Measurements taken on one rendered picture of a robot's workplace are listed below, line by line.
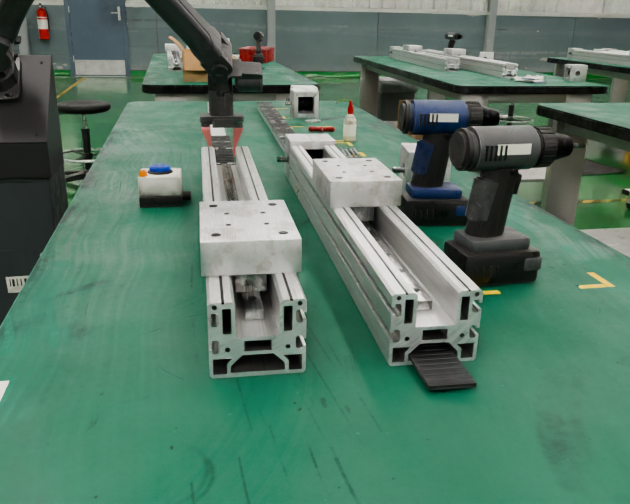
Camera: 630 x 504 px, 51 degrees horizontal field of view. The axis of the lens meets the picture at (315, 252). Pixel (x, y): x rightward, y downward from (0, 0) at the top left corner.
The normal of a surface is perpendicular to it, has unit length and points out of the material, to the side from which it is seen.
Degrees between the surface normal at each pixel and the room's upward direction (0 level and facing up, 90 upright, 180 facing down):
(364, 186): 90
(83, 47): 90
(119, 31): 90
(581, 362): 0
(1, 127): 45
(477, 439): 0
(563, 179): 90
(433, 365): 0
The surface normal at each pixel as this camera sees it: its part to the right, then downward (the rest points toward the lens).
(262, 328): 0.02, -0.94
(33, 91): 0.15, -0.43
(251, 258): 0.17, 0.34
